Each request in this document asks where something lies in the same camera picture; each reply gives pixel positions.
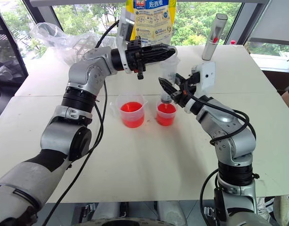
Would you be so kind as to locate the yellow printed food bag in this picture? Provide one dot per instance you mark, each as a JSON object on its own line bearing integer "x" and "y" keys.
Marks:
{"x": 151, "y": 21}

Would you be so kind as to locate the small clear plastic cup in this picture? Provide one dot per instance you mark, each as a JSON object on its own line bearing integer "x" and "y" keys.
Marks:
{"x": 166, "y": 117}

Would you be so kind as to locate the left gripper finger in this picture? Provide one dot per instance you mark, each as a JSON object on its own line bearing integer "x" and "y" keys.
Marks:
{"x": 159, "y": 48}
{"x": 158, "y": 58}

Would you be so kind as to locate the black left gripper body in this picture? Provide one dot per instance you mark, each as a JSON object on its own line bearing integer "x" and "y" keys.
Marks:
{"x": 133, "y": 55}

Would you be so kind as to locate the white handheld device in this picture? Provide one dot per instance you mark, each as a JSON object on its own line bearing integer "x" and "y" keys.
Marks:
{"x": 213, "y": 40}

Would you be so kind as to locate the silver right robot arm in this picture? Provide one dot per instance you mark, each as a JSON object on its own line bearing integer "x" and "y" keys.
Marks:
{"x": 238, "y": 143}

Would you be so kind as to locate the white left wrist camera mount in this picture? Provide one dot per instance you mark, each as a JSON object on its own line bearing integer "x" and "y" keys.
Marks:
{"x": 122, "y": 26}

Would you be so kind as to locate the black metal frame stand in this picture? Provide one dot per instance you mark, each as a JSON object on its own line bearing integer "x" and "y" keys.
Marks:
{"x": 17, "y": 53}

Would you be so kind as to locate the large clear measuring cup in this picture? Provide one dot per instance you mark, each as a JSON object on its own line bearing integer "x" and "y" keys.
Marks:
{"x": 132, "y": 113}

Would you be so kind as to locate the white mesh sneaker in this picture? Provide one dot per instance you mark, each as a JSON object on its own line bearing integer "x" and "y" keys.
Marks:
{"x": 284, "y": 209}

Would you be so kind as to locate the black white striped shoe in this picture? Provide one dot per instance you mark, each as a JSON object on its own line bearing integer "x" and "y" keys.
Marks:
{"x": 264, "y": 207}

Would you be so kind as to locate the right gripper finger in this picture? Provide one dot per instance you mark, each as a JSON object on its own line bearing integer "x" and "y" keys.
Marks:
{"x": 181, "y": 80}
{"x": 167, "y": 88}

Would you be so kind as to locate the clear plastic syringe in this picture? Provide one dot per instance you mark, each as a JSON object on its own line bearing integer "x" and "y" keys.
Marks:
{"x": 168, "y": 70}

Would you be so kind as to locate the silver robot lower body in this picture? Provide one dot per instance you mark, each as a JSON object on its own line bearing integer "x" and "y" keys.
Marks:
{"x": 167, "y": 212}

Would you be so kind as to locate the clear crumpled plastic bag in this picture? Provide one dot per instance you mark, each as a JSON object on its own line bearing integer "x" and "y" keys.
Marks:
{"x": 52, "y": 37}

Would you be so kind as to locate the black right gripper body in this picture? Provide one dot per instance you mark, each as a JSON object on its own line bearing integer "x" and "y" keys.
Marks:
{"x": 185, "y": 93}

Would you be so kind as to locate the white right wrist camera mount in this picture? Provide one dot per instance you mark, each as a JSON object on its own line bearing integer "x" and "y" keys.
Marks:
{"x": 206, "y": 77}

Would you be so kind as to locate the red bottle cap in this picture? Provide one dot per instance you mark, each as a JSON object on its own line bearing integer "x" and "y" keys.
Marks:
{"x": 233, "y": 42}

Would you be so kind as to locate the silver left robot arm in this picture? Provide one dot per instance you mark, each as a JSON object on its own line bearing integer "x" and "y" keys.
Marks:
{"x": 64, "y": 134}

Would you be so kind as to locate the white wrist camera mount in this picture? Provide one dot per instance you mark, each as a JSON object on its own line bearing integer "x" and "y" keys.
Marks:
{"x": 206, "y": 77}
{"x": 122, "y": 26}

